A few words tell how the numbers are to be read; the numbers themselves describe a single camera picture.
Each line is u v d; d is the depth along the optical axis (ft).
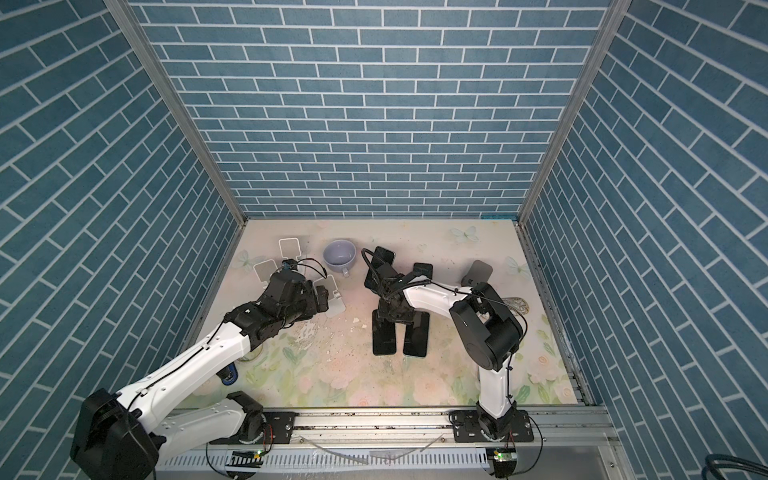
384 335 2.86
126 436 1.22
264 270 3.08
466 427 2.41
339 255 3.49
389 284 2.45
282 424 2.43
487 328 1.63
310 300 2.42
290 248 3.28
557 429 2.49
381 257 2.93
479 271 3.16
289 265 2.38
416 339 2.94
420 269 3.43
